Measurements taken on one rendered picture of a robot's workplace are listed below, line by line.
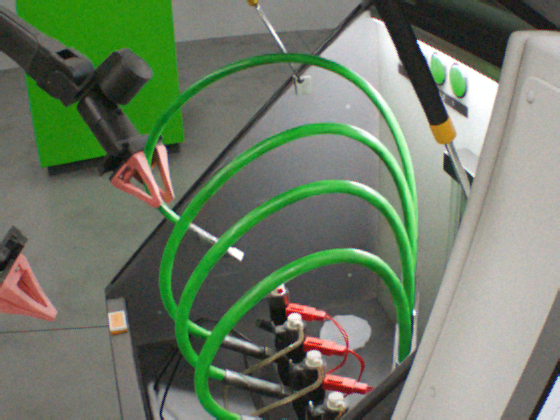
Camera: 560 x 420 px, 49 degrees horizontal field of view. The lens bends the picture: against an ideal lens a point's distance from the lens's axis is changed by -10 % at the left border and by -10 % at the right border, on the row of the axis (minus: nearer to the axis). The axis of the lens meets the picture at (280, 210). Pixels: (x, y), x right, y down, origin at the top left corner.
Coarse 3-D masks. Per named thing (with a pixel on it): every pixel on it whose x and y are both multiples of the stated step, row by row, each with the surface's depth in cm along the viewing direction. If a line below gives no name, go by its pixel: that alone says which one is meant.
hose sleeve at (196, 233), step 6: (192, 228) 98; (198, 228) 99; (186, 234) 99; (192, 234) 99; (198, 234) 99; (204, 234) 99; (210, 234) 100; (198, 240) 99; (204, 240) 99; (210, 240) 99; (216, 240) 99; (210, 246) 99; (228, 252) 99
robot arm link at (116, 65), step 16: (112, 64) 93; (128, 64) 92; (144, 64) 96; (48, 80) 94; (64, 80) 93; (96, 80) 97; (112, 80) 93; (128, 80) 92; (144, 80) 93; (64, 96) 94; (80, 96) 97; (112, 96) 94; (128, 96) 95
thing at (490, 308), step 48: (528, 48) 43; (528, 96) 43; (528, 144) 43; (480, 192) 49; (528, 192) 43; (480, 240) 48; (528, 240) 43; (480, 288) 48; (528, 288) 42; (432, 336) 54; (480, 336) 47; (528, 336) 42; (432, 384) 53; (480, 384) 47
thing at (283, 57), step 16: (240, 64) 86; (256, 64) 86; (320, 64) 85; (336, 64) 85; (208, 80) 87; (352, 80) 85; (192, 96) 89; (368, 96) 86; (384, 112) 87; (160, 128) 91; (400, 144) 88; (160, 208) 97; (416, 208) 93; (416, 224) 94; (416, 240) 95
